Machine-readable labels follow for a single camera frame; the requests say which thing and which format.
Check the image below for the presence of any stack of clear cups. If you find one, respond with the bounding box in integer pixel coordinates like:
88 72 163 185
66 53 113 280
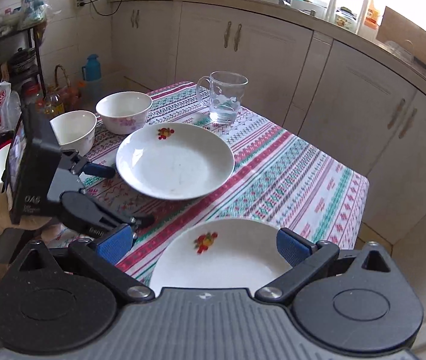
325 0 339 23

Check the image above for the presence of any red-lid plastic jar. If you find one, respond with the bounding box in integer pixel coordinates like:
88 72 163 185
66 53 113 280
23 82 44 107

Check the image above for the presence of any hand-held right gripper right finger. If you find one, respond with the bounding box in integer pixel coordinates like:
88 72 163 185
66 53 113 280
255 228 394 301

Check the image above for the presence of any orange bottle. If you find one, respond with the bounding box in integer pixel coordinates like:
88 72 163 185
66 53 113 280
365 0 380 29

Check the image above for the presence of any wicker basket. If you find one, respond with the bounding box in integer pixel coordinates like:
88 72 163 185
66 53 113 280
53 64 82 109

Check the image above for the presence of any brown cardboard box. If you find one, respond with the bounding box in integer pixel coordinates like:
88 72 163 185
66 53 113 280
376 5 426 64

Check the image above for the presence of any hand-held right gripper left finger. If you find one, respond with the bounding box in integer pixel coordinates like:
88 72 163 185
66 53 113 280
8 224 153 302

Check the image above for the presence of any yellow cooking oil bottle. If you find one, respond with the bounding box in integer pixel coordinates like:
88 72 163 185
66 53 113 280
44 90 65 119

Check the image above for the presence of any black power cable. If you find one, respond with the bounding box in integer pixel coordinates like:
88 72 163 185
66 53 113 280
81 0 134 17

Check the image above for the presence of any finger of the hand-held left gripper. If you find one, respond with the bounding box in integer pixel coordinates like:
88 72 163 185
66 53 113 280
81 162 116 179
93 197 156 238

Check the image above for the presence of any large white flower-print plate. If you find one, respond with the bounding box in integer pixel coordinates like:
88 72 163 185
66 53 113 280
148 218 294 297

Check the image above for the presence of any blue thermos jug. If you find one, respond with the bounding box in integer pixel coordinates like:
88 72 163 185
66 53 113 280
81 54 103 81

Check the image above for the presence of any white bowl pink floral print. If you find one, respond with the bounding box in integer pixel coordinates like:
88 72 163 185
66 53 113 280
96 92 153 136

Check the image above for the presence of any black cooking pot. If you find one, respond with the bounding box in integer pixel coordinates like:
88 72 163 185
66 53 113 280
8 47 37 76

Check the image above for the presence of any pale blue plastic container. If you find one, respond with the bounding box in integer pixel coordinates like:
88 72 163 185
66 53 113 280
83 79 104 100

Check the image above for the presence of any clear glass mug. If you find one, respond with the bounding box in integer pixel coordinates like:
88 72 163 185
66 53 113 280
196 70 249 124

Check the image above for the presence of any black metal shelf rack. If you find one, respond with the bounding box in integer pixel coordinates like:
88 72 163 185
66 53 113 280
0 0 48 121

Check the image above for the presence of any patterned striped tablecloth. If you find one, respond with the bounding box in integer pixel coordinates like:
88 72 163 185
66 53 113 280
46 80 370 289

